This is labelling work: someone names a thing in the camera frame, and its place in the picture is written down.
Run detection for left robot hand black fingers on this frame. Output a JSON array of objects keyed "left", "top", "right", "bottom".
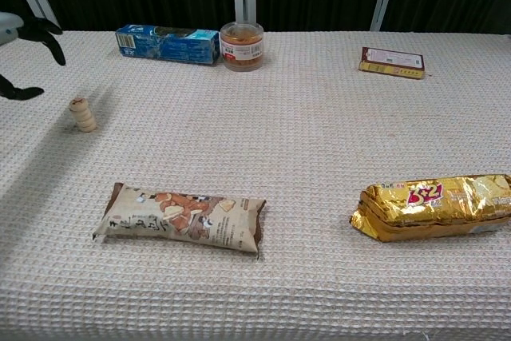
[{"left": 0, "top": 11, "right": 67, "bottom": 101}]

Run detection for wooden chess piece cross mark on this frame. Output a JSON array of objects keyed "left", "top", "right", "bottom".
[{"left": 68, "top": 97, "right": 90, "bottom": 113}]

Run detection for blue cookie box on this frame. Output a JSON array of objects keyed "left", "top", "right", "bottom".
[{"left": 115, "top": 23, "right": 221, "bottom": 65}]

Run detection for clear plastic snack jar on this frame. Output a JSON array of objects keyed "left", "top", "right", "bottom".
[{"left": 220, "top": 21, "right": 265, "bottom": 73}]

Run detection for beige snack bag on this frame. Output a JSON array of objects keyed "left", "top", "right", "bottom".
[{"left": 92, "top": 181, "right": 267, "bottom": 259}]

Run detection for beige waffle tablecloth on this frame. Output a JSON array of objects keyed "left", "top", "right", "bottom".
[{"left": 0, "top": 30, "right": 511, "bottom": 341}]

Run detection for red and yellow box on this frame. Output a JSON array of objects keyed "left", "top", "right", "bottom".
[{"left": 358, "top": 46, "right": 426, "bottom": 80}]

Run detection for gold foil cracker pack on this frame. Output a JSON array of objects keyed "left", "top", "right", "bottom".
[{"left": 350, "top": 173, "right": 511, "bottom": 244}]

